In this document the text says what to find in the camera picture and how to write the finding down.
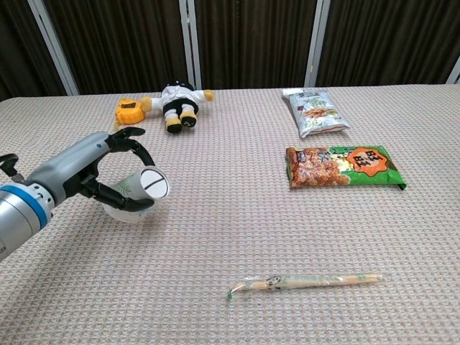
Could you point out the pink woven tablecloth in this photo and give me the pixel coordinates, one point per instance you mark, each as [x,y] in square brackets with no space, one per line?
[230,233]

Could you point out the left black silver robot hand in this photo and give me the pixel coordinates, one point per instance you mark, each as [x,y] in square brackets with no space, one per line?
[68,167]

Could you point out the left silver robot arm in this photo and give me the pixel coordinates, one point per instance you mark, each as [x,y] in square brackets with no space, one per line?
[18,215]

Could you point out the black curtain panel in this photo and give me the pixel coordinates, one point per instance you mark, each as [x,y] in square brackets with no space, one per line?
[391,36]
[122,43]
[255,39]
[21,46]

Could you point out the green orange snack bag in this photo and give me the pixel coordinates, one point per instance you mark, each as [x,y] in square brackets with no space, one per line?
[341,167]

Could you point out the wrapped wooden chopsticks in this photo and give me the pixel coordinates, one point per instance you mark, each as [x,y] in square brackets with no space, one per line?
[316,281]

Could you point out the yellow tape measure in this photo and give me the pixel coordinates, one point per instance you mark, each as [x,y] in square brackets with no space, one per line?
[130,111]

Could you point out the white paper cup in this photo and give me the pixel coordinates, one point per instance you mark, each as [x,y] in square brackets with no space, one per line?
[155,183]

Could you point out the white snack bag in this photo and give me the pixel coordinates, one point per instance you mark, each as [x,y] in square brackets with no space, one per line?
[316,113]

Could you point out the plush doll black white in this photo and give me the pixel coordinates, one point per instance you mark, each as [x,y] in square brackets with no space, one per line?
[179,102]

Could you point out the grey partition frame post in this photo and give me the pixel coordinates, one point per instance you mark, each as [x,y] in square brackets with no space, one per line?
[190,43]
[54,46]
[316,43]
[453,73]

